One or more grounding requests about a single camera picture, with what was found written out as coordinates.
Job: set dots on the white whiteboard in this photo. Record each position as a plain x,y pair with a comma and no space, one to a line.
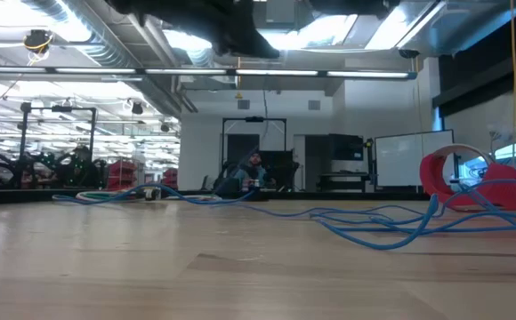
413,155

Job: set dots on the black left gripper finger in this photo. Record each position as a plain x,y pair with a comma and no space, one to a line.
251,46

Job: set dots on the black cabinet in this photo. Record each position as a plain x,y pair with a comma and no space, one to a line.
347,149

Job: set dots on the person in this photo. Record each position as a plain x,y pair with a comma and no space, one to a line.
254,166

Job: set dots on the long light bar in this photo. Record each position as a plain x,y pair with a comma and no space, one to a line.
187,71

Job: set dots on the black metal table frame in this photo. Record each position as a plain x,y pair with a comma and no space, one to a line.
9,195

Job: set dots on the red tool cabinet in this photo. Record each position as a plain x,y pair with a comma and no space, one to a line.
122,173

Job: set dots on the background robot rig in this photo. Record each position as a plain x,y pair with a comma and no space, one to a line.
80,171

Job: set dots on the black ceiling device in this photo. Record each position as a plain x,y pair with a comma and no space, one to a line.
37,40

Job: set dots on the red tape dispenser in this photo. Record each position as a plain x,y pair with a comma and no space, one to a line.
431,178

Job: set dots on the silver ventilation duct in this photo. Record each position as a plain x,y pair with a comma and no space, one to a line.
107,49

